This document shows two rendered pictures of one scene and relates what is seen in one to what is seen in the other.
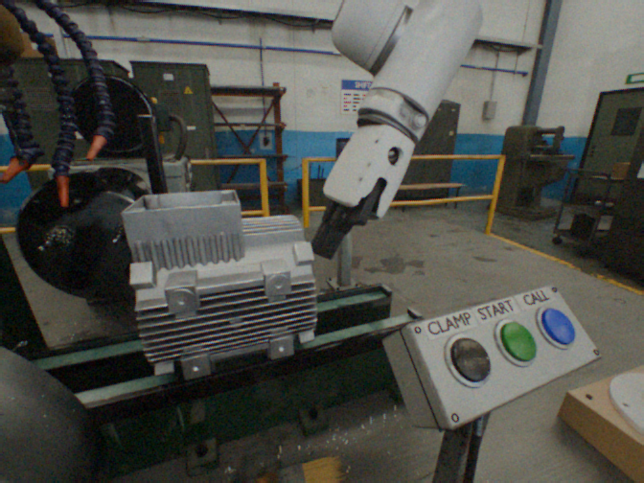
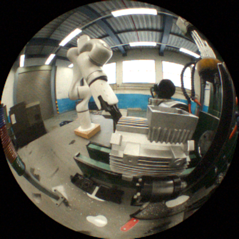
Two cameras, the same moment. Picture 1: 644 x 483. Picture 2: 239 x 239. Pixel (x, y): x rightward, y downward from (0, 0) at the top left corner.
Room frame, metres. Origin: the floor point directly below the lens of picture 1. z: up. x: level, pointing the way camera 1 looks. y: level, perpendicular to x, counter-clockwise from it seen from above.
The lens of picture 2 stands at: (0.54, 0.15, 1.17)
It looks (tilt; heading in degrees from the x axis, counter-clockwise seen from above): 19 degrees down; 216
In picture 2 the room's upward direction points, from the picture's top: straight up
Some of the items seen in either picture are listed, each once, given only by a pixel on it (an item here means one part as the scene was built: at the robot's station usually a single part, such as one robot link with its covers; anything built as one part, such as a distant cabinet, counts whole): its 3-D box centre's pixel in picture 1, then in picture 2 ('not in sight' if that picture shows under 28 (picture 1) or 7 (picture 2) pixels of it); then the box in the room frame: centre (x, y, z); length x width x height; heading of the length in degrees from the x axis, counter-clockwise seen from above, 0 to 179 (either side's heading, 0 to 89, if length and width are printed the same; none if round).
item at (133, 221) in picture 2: not in sight; (129, 224); (0.60, 0.23, 0.81); 0.09 x 0.03 x 0.02; 177
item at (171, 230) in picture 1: (192, 226); (168, 122); (0.34, 0.17, 1.11); 0.12 x 0.11 x 0.07; 109
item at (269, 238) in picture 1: (232, 287); (148, 147); (0.36, 0.13, 1.02); 0.20 x 0.19 x 0.19; 109
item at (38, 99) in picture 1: (89, 163); not in sight; (3.12, 2.56, 0.99); 1.02 x 0.49 x 1.98; 106
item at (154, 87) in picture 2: not in sight; (159, 99); (-0.30, 0.08, 1.16); 0.33 x 0.26 x 0.42; 21
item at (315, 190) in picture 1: (312, 185); not in sight; (5.23, 0.17, 0.41); 0.52 x 0.47 x 0.82; 106
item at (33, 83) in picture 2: not in sight; (34, 93); (1.87, -6.49, 2.18); 3.84 x 0.51 x 4.35; 16
